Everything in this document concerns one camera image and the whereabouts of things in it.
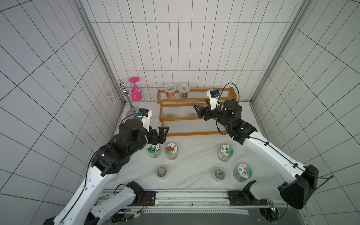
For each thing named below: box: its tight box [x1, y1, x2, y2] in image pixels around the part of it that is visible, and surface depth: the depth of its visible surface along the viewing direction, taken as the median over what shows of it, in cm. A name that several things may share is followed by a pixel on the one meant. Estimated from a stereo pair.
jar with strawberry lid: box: [165, 142, 179, 161], surface depth 85 cm
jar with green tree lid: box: [146, 143, 162, 159], surface depth 85 cm
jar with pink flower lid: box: [232, 163, 253, 183], surface depth 76 cm
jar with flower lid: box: [217, 144, 234, 163], surface depth 85 cm
